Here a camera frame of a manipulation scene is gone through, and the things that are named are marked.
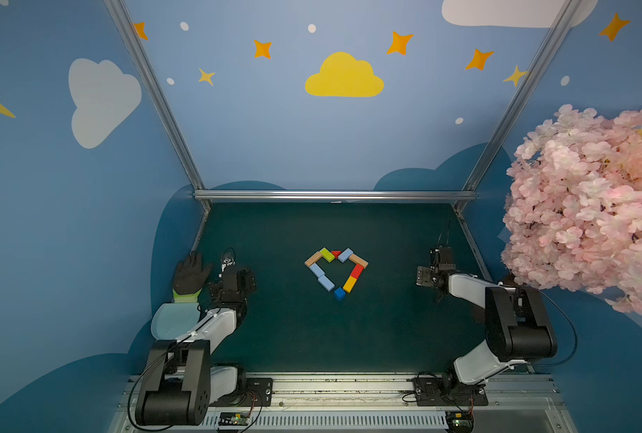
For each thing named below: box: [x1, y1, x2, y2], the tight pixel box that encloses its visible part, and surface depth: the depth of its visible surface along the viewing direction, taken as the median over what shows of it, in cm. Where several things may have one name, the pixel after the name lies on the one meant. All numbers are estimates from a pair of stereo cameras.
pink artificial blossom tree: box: [501, 103, 642, 315], surface depth 57 cm
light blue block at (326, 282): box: [317, 274, 336, 292], surface depth 98 cm
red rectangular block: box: [349, 263, 365, 279], surface depth 102 cm
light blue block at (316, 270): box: [308, 262, 326, 279], surface depth 102 cm
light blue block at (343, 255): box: [337, 247, 354, 263], surface depth 106 cm
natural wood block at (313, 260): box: [303, 250, 323, 268], surface depth 106 cm
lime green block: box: [320, 247, 336, 263], surface depth 106 cm
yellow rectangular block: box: [342, 276, 358, 294], surface depth 98 cm
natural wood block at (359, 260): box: [348, 253, 369, 269], surface depth 105 cm
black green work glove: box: [172, 250, 212, 304], surface depth 98 cm
